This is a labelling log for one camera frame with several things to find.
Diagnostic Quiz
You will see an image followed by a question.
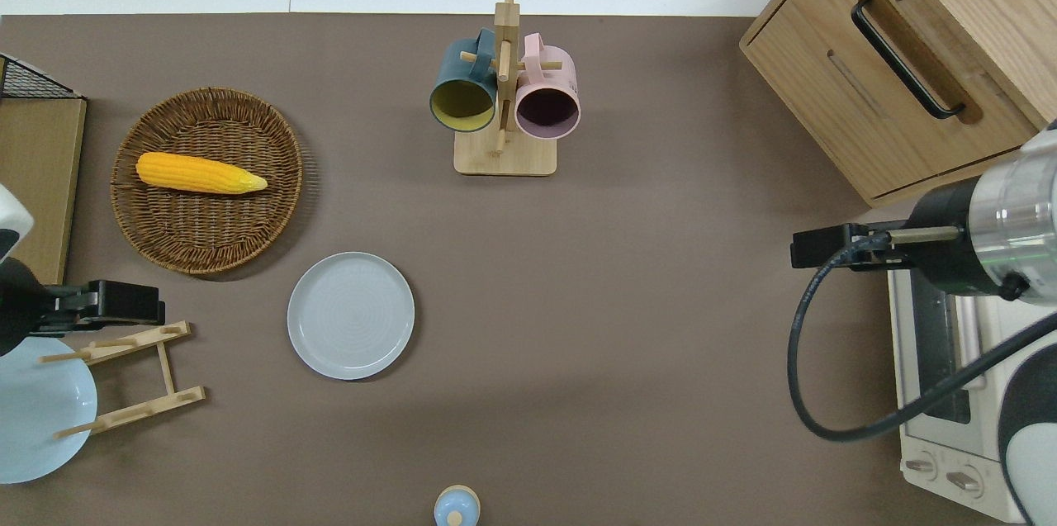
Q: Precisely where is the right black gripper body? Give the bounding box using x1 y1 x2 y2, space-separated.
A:
844 220 913 272

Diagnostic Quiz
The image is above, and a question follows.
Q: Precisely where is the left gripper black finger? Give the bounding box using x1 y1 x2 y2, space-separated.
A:
97 280 159 306
87 303 166 327

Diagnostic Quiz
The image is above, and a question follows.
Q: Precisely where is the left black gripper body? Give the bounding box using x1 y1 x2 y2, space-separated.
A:
37 282 100 337

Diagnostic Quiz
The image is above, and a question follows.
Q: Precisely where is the gray round plate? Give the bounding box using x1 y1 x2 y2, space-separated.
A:
287 251 416 381

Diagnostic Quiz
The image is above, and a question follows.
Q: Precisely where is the light blue plate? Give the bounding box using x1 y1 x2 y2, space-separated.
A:
0 336 98 485

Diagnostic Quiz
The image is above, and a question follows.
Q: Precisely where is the wooden dish rack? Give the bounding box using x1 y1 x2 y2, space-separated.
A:
40 321 207 440

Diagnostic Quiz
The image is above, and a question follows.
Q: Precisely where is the round wicker basket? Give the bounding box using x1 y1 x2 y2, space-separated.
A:
110 87 304 276

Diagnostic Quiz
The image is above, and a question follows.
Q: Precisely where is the white toaster oven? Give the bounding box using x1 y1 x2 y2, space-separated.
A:
888 262 1057 524

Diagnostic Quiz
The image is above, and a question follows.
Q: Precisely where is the grid pattern shelf box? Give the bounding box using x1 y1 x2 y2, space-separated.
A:
0 54 88 287

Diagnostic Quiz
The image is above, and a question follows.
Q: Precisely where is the yellow corn cob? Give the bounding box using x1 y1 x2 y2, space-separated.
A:
135 151 269 196

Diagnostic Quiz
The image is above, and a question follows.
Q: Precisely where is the wooden cabinet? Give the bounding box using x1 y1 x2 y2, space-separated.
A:
740 0 1057 208

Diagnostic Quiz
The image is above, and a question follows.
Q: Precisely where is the pink mug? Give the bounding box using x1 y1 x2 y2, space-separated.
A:
514 32 582 140

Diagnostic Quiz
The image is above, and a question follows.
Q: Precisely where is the wooden mug tree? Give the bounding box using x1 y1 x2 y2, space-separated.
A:
453 0 564 176

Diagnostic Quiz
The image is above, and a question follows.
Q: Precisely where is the blue knob on wooden disc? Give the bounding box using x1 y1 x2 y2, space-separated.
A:
434 485 481 526

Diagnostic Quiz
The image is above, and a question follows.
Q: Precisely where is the teal mug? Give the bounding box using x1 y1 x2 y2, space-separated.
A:
429 29 500 133

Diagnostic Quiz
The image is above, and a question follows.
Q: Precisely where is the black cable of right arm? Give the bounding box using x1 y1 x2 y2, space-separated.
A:
786 226 1057 442

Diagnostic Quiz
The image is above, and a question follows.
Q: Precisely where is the black cabinet handle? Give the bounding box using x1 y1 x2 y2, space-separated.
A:
851 0 968 121

